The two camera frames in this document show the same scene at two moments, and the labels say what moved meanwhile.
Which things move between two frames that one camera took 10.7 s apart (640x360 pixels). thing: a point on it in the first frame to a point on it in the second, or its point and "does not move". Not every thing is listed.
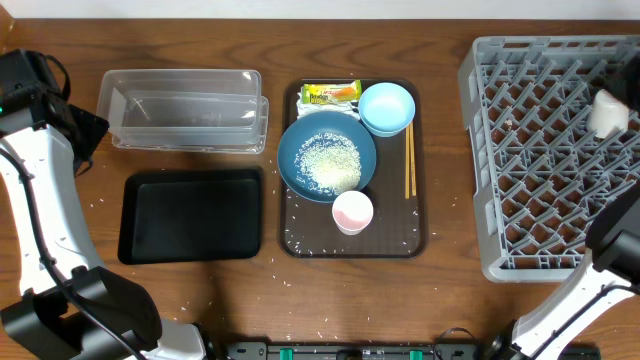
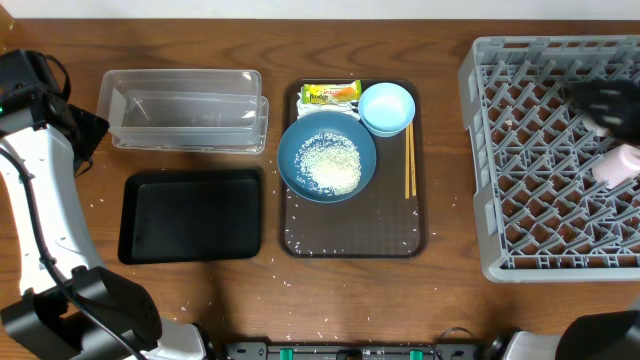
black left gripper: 90,127 does not move
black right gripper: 622,87 to 621,92
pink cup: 352,211 to 617,166
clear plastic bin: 184,111 does not move
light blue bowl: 386,109 does not move
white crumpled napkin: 345,107 does not move
